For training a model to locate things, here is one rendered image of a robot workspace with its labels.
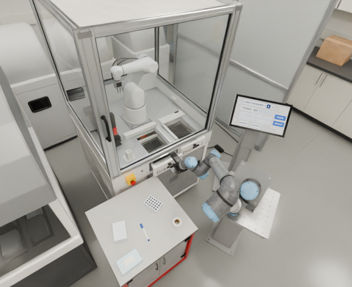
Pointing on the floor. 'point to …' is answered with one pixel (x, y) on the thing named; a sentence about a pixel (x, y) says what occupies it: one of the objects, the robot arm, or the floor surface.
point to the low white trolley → (166, 244)
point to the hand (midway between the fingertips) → (171, 165)
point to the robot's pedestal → (229, 230)
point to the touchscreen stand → (250, 140)
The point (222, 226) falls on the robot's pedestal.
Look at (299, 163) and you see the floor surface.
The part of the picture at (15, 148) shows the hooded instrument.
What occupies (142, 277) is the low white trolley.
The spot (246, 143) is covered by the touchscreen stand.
